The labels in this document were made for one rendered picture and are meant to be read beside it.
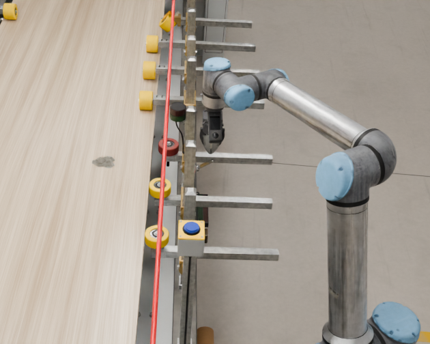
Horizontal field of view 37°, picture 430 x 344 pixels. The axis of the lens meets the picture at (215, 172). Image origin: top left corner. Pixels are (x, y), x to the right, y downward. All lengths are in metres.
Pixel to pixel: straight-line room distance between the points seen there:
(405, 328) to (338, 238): 0.43
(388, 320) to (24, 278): 1.11
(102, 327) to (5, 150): 0.92
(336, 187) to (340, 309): 0.39
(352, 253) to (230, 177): 2.10
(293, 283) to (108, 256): 1.40
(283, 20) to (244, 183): 2.26
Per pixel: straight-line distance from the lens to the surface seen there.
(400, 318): 2.08
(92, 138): 2.56
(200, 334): 2.92
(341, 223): 1.73
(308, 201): 3.73
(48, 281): 2.03
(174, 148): 2.49
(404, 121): 4.61
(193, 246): 1.70
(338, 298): 1.86
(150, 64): 2.89
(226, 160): 2.55
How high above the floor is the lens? 2.40
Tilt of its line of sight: 39 degrees down
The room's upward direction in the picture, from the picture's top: 5 degrees clockwise
